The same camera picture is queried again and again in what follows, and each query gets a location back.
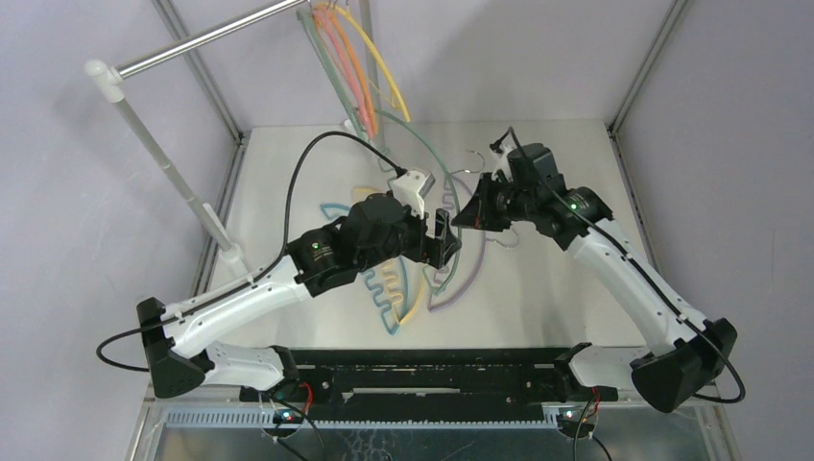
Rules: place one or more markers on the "right circuit board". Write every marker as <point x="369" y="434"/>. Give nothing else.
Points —
<point x="570" y="418"/>

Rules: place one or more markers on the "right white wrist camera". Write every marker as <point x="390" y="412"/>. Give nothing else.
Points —
<point x="502" y="171"/>

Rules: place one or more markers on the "left circuit board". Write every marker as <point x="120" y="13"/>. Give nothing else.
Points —
<point x="287" y="417"/>

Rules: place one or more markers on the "purple wavy hanger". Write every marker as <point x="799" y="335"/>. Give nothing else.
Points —
<point x="472" y="249"/>

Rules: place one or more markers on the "blue wavy hanger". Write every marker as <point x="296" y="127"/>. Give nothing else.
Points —
<point x="375" y="299"/>

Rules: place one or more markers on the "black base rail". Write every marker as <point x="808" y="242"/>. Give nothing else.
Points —
<point x="431" y="386"/>

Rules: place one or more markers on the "circuit board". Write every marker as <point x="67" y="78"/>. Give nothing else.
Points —
<point x="570" y="418"/>
<point x="287" y="417"/>

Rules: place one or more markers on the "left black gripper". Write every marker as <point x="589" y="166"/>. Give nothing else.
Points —
<point x="434" y="251"/>

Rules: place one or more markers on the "teal wavy hanger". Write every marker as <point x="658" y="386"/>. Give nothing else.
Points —
<point x="450" y="181"/>

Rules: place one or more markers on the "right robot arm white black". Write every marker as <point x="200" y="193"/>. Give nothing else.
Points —
<point x="683" y="350"/>

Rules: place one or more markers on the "chrome and white garment rack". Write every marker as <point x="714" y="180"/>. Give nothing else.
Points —
<point x="162" y="184"/>

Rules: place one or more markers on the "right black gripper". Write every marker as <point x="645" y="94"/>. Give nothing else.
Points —
<point x="488" y="203"/>

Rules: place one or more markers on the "yellow wavy hanger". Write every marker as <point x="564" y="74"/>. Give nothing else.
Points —
<point x="407" y="299"/>

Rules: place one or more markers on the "yellow smooth hanger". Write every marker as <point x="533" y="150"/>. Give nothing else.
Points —
<point x="396" y="99"/>

